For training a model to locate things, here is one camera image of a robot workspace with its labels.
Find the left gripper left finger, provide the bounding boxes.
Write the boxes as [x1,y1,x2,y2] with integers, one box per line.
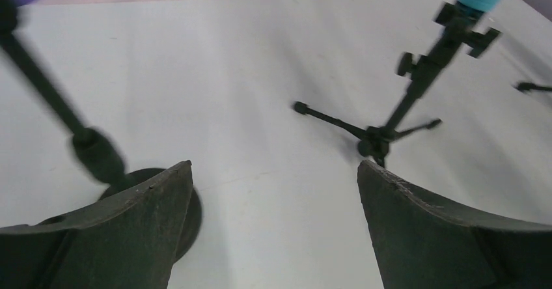
[1,161,193,288]

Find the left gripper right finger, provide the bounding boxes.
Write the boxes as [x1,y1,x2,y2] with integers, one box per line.
[357,161,551,288]

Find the black round-base mic stand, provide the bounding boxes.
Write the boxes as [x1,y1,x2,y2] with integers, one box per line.
[0,0,204,262]

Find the black shock-mount tripod stand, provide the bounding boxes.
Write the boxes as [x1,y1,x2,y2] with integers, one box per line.
[515,82,552,93]

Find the black tripod mic stand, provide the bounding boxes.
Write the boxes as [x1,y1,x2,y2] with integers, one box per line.
[292,1,501,167]

